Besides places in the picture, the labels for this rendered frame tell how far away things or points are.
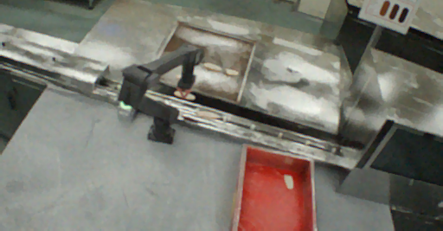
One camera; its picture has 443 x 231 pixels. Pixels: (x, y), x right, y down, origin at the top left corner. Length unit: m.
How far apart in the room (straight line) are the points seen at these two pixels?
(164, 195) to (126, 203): 0.16
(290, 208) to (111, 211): 0.72
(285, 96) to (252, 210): 0.68
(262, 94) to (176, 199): 0.73
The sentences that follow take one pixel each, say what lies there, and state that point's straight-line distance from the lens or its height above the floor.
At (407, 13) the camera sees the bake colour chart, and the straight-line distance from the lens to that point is 2.12.
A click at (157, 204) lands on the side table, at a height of 0.82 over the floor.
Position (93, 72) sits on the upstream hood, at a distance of 1.75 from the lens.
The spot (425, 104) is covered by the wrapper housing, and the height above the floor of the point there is 1.30.
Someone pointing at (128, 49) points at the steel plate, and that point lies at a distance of 2.08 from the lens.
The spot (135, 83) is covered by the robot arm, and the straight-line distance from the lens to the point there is 1.10.
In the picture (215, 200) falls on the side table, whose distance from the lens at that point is 1.38.
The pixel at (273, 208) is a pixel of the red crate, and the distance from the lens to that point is 1.41.
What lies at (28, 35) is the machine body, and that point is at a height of 0.82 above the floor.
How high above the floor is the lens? 1.98
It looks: 41 degrees down
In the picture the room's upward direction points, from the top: 12 degrees clockwise
